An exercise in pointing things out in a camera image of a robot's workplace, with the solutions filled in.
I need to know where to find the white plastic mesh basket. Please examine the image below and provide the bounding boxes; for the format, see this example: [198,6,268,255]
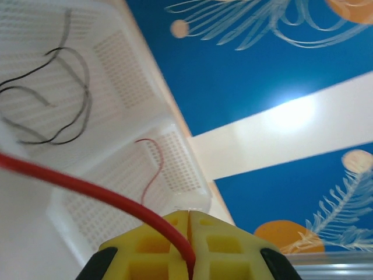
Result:
[45,116,213,280]
[0,0,179,173]

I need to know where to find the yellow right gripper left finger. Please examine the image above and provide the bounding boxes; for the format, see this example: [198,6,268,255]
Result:
[75,210,191,280]

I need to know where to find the red cable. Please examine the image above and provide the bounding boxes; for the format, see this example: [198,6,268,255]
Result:
[0,151,196,278]
[134,138,166,207]

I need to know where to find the aluminium frame post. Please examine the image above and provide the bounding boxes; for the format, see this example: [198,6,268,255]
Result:
[291,250,373,280]

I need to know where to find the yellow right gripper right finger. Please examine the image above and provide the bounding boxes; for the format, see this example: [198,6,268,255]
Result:
[190,211,304,280]

